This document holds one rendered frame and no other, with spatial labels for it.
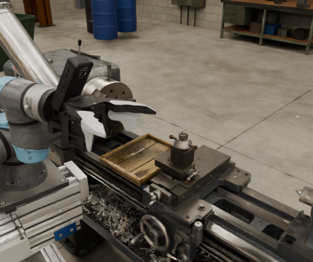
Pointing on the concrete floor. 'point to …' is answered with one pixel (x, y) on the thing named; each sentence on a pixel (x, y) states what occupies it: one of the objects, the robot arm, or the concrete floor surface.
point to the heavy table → (39, 11)
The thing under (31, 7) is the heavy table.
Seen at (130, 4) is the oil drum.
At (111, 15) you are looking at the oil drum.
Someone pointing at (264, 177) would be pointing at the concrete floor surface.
